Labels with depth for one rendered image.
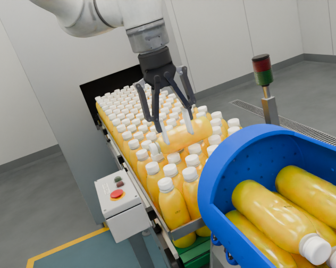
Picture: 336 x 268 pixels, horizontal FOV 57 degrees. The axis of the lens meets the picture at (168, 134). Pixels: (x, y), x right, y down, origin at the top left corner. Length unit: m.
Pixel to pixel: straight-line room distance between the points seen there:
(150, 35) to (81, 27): 0.18
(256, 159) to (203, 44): 4.55
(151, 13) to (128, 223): 0.51
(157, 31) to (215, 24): 4.58
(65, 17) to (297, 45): 5.49
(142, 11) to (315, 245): 0.53
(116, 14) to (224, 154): 0.37
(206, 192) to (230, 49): 4.83
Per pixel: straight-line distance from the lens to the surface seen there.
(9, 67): 4.97
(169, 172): 0.87
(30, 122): 5.06
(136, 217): 0.83
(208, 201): 0.62
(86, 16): 0.76
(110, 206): 0.82
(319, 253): 0.53
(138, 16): 0.69
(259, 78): 1.18
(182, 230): 0.86
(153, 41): 0.70
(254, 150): 0.69
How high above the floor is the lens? 1.50
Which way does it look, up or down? 21 degrees down
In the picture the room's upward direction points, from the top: 18 degrees counter-clockwise
